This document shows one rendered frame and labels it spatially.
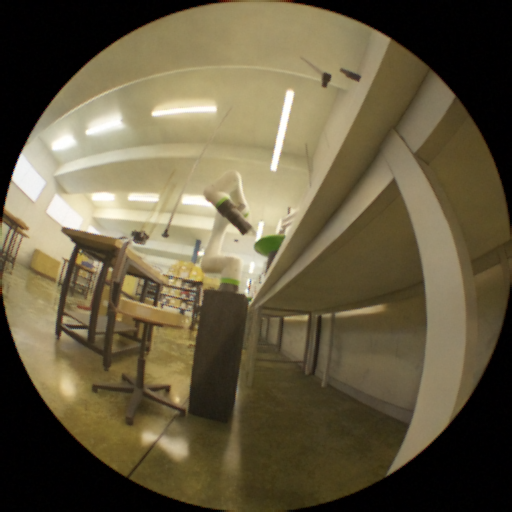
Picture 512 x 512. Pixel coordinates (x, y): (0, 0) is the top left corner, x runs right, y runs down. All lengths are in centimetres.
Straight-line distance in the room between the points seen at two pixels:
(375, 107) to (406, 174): 9
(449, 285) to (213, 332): 98
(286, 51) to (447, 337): 307
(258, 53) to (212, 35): 74
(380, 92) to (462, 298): 22
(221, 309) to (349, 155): 91
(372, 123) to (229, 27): 298
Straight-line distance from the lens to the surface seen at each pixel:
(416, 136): 24
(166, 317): 95
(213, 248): 119
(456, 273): 16
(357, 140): 27
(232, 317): 98
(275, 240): 85
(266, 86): 371
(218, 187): 94
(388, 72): 25
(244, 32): 311
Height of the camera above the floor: 65
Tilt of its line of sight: 21 degrees up
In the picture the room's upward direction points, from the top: 8 degrees clockwise
